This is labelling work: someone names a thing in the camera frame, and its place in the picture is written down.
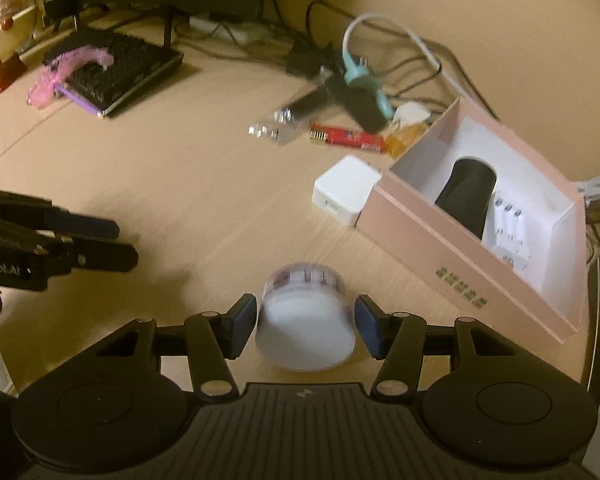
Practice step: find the pink cardboard box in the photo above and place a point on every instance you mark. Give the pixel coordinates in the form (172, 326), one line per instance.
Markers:
(430, 242)

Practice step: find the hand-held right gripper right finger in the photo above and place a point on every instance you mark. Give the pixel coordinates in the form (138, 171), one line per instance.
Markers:
(367, 325)

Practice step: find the pink plastic toy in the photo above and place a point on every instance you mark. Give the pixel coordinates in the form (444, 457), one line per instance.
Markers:
(50, 80)

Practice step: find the clear plastic case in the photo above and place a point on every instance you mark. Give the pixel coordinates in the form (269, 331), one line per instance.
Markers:
(277, 127)

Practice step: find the red object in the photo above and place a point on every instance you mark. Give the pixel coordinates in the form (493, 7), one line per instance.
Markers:
(2, 75)

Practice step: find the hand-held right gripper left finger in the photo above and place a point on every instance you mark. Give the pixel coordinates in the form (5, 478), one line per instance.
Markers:
(244, 322)

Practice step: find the white round jar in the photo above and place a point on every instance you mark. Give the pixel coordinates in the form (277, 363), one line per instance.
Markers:
(305, 327)

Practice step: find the white cube charger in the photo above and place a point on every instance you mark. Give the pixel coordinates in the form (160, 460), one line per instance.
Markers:
(345, 187)

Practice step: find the small white plug adapter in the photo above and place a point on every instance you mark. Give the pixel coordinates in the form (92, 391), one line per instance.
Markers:
(410, 115)

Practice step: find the teal plastic tool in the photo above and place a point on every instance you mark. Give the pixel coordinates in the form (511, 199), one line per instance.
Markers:
(362, 77)

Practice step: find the black keyboard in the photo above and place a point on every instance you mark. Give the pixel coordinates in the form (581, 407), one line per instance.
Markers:
(120, 70)

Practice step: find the black power adapter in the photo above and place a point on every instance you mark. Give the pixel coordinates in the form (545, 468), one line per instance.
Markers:
(305, 60)

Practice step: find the white plastic clip set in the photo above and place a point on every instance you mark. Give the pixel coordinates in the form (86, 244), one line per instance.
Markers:
(510, 230)

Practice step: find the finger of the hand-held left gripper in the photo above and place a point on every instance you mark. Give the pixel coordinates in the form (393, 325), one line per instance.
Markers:
(105, 257)
(87, 225)

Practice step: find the white power strip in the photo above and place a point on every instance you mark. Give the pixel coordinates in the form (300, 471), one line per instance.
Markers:
(235, 30)

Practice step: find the yellow liquid bottle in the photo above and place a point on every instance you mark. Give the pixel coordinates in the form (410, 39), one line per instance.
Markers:
(405, 140)

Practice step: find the black cylinder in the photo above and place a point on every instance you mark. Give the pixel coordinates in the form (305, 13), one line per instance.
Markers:
(467, 195)

